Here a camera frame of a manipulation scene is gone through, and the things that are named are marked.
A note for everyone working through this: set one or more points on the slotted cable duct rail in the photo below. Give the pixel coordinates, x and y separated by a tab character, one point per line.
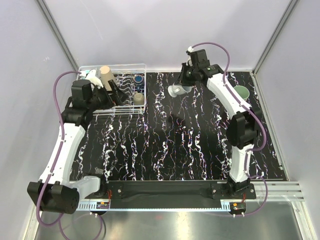
118	205

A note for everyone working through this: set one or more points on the white grey mug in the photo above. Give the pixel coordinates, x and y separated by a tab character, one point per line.
177	90

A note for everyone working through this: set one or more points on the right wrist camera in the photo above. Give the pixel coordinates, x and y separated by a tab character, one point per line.
189	50

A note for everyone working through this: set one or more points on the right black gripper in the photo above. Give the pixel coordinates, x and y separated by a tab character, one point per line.
181	81

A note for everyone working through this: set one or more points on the orange connector box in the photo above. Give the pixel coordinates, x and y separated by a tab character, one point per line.
238	206
102	205

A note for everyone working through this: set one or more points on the mint green cup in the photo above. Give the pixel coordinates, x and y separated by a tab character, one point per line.
242	91

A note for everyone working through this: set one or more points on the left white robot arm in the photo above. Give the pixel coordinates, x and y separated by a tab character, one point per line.
54	192

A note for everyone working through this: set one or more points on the white wire dish rack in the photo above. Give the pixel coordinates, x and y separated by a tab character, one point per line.
123	74

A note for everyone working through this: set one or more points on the black marble pattern mat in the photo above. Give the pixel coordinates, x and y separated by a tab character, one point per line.
182	138

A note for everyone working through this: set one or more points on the left orange connector box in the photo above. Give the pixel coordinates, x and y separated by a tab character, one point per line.
102	205

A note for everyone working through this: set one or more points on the dark blue mug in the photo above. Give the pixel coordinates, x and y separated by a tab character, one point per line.
138	82

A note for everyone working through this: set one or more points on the beige small mug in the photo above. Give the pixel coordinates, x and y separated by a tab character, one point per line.
138	99

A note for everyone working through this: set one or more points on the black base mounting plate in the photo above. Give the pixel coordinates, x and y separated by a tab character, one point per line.
213	189

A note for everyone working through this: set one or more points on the light blue cup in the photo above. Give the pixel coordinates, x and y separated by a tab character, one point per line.
83	73

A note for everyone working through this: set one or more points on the tan beige tall cup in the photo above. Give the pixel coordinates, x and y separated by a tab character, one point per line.
106	75

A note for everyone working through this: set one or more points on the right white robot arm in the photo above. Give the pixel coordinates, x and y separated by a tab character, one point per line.
245	124

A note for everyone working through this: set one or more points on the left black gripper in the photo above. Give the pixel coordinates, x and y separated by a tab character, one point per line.
118	96

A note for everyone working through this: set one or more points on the right orange connector box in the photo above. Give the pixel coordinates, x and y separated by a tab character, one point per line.
238	206

